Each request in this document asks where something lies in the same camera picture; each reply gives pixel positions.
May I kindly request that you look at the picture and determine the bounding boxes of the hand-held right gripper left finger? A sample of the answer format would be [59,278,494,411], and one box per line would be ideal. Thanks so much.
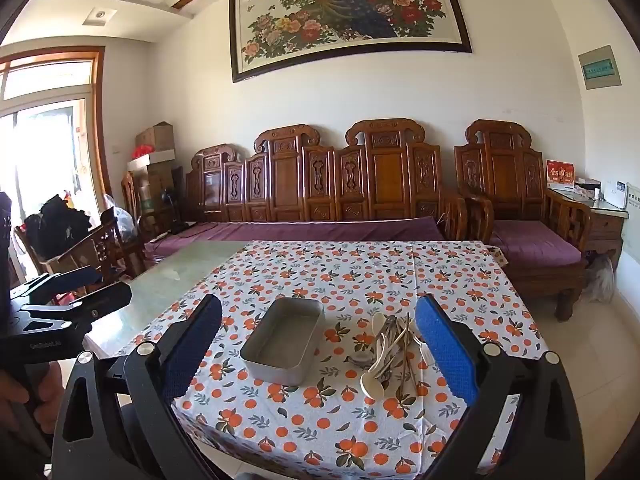
[50,294,223,480]

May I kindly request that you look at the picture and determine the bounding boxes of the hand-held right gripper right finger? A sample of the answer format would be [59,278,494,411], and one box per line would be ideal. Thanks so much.
[416,294,586,480]

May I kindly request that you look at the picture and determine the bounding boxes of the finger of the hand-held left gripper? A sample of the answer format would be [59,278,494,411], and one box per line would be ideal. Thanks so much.
[22,282,133,335]
[10,266,103,307]

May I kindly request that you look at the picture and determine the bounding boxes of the wooden chopstick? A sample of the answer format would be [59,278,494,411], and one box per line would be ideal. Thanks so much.
[392,320,412,392]
[402,312,417,386]

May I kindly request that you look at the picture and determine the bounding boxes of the metal fork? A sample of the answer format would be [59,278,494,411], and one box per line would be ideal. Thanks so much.
[384,340,407,386]

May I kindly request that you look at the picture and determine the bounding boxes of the rectangular metal tray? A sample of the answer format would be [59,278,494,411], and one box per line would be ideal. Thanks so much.
[240,297,325,387]

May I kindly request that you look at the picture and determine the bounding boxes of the person's left hand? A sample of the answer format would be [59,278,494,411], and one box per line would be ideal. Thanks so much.
[0,361,64,426]

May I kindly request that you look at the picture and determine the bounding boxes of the wooden dining chair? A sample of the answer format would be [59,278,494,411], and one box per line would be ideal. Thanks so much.
[15,216,132,292]
[121,170,151,243]

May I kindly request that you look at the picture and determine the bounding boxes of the black bag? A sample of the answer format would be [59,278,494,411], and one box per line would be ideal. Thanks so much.
[25,195,92,262]

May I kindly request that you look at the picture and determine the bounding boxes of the clear plastic bag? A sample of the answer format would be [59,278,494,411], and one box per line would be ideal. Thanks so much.
[103,194,137,247]

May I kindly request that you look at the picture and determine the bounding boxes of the stacked cardboard boxes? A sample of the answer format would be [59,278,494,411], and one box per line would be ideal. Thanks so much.
[132,166,173,217]

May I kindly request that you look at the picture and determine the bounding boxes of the black desk lamp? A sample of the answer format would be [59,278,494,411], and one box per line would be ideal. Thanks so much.
[161,187,197,235]

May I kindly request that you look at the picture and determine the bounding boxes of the orange print tablecloth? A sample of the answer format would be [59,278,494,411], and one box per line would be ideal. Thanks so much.
[117,240,548,478]

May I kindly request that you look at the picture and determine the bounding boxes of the purple armchair cushion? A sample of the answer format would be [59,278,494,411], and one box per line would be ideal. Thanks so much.
[492,219,583,267]

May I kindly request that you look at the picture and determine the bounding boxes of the white flat box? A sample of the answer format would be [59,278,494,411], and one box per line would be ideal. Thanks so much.
[127,149,176,172]

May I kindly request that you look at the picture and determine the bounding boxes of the wooden framed balcony door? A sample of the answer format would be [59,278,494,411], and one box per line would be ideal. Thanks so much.
[0,45,112,281]

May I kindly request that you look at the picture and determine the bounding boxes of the long purple sofa cushion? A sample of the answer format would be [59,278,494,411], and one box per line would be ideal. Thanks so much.
[147,216,446,261]

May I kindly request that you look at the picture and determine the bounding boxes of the brown cardboard box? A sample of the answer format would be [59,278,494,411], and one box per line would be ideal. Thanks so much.
[135,121,175,153]

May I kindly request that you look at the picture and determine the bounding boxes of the pale crumpled bag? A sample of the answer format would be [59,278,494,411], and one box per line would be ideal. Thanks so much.
[585,255,617,304]

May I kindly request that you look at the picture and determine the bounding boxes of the carved wooden armchair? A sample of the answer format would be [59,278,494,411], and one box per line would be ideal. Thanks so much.
[454,119,591,322]

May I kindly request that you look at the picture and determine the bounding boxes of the wooden side table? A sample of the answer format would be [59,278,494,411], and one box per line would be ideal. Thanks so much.
[547,187,630,271]

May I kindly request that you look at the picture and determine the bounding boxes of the carved wooden sofa bench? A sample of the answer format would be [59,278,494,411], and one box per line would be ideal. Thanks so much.
[142,122,468,271]

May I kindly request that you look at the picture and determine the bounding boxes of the tissue box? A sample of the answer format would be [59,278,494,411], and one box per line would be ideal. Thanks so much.
[572,178,602,199]

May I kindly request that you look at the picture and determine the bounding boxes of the white desktop device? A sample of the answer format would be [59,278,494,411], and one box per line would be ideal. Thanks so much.
[602,180,629,209]

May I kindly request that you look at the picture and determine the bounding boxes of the framed peacock flower painting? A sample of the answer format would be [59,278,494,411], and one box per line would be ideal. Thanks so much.
[229,0,473,83]

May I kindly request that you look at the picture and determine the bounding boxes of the grey wall panel green label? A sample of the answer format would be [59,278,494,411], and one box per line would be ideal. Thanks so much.
[578,45,622,91]

